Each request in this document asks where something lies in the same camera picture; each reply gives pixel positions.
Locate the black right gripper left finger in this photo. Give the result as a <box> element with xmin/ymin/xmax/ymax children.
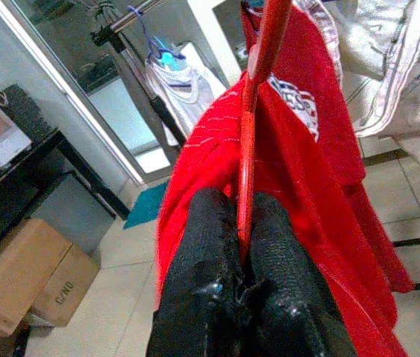
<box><xmin>146</xmin><ymin>187</ymin><xmax>250</xmax><ymax>357</ymax></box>

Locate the black low cabinet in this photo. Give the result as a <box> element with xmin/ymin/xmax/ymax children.
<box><xmin>0</xmin><ymin>129</ymin><xmax>133</xmax><ymax>271</ymax></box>

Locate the dark grey textured box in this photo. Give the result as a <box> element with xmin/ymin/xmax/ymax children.
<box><xmin>0</xmin><ymin>83</ymin><xmax>61</xmax><ymax>146</ymax></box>

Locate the glass sliding door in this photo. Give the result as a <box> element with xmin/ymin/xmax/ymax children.
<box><xmin>0</xmin><ymin>0</ymin><xmax>181</xmax><ymax>185</ymax></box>

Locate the plain red shirt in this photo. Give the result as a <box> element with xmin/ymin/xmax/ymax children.
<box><xmin>155</xmin><ymin>70</ymin><xmax>410</xmax><ymax>357</ymax></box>

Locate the white jacket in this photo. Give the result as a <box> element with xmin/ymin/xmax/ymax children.
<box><xmin>298</xmin><ymin>0</ymin><xmax>420</xmax><ymax>173</ymax></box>

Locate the plain cardboard box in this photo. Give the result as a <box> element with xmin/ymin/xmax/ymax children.
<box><xmin>0</xmin><ymin>217</ymin><xmax>74</xmax><ymax>338</ymax></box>

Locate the red shirt with printed logo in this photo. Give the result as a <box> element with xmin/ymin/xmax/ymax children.
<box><xmin>239</xmin><ymin>0</ymin><xmax>416</xmax><ymax>295</ymax></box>

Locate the cardboard box with black print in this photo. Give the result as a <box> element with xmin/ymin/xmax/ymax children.
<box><xmin>30</xmin><ymin>243</ymin><xmax>102</xmax><ymax>328</ymax></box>

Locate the white sleeveless shirt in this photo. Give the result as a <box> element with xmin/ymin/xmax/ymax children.
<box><xmin>143</xmin><ymin>39</ymin><xmax>229</xmax><ymax>147</ymax></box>

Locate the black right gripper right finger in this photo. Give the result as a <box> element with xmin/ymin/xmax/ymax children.
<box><xmin>239</xmin><ymin>191</ymin><xmax>359</xmax><ymax>357</ymax></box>

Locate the purple hanger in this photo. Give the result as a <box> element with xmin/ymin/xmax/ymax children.
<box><xmin>126</xmin><ymin>4</ymin><xmax>187</xmax><ymax>63</ymax></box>

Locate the red hanger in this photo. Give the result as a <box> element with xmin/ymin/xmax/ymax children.
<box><xmin>237</xmin><ymin>0</ymin><xmax>293</xmax><ymax>268</ymax></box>

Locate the teal floor mat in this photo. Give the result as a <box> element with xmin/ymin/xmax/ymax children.
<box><xmin>122</xmin><ymin>179</ymin><xmax>172</xmax><ymax>231</ymax></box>

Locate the white glass door cabinet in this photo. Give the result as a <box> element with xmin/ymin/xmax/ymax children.
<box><xmin>178</xmin><ymin>0</ymin><xmax>246</xmax><ymax>89</ymax></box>

